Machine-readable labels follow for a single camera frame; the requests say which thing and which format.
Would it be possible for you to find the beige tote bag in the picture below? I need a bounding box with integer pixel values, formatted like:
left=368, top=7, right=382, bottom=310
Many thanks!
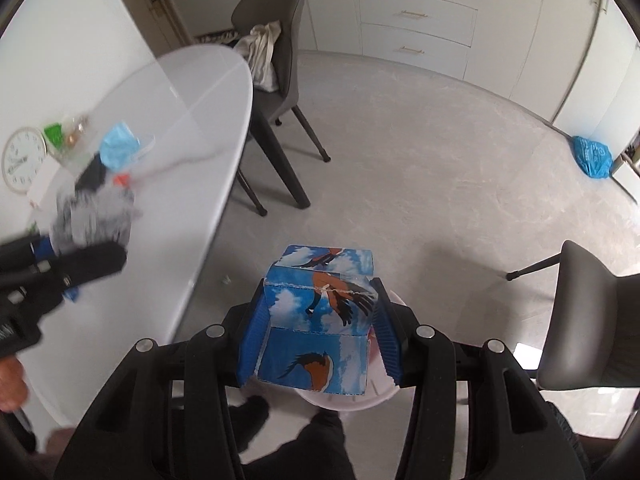
left=234, top=21, right=282, bottom=93

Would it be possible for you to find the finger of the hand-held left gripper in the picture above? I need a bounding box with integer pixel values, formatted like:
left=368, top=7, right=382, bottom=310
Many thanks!
left=44, top=241, right=128, bottom=304
left=0, top=235, right=56, bottom=268

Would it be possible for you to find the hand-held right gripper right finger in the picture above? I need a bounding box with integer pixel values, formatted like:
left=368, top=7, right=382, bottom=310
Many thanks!
left=370, top=277, right=583, bottom=480

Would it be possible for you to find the white drawer cabinet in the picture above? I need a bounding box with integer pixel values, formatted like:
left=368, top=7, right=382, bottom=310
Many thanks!
left=300, top=0, right=546, bottom=101

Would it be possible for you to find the person's left hand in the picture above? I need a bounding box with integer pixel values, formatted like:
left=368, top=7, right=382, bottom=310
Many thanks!
left=0, top=360, right=28, bottom=413

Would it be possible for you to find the clear plastic food container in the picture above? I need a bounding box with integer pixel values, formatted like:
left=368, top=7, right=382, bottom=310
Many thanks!
left=60, top=114, right=98, bottom=161

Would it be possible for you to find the dark grey chair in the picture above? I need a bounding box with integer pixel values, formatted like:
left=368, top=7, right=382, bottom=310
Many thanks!
left=231, top=0, right=332, bottom=218
left=505, top=239, right=640, bottom=392

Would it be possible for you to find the blue carton with bird print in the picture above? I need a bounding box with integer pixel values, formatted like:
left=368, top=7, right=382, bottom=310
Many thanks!
left=255, top=245, right=380, bottom=393

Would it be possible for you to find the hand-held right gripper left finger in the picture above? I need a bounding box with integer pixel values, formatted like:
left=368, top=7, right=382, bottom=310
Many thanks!
left=60, top=277, right=273, bottom=480

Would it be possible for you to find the blue plastic bag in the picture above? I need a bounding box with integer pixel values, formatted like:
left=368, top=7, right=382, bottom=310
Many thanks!
left=571, top=135, right=613, bottom=179

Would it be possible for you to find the white card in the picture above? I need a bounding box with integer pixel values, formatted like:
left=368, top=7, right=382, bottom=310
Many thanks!
left=27, top=162, right=57, bottom=208

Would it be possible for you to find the blue face mask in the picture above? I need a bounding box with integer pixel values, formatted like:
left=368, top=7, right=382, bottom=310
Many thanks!
left=97, top=122, right=156, bottom=170

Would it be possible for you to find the white tall cupboard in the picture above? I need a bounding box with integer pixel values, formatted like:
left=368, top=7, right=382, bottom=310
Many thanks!
left=510, top=0, right=640, bottom=128

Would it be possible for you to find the white round wall clock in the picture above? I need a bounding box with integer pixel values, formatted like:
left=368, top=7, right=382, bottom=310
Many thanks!
left=1, top=127, right=48, bottom=195

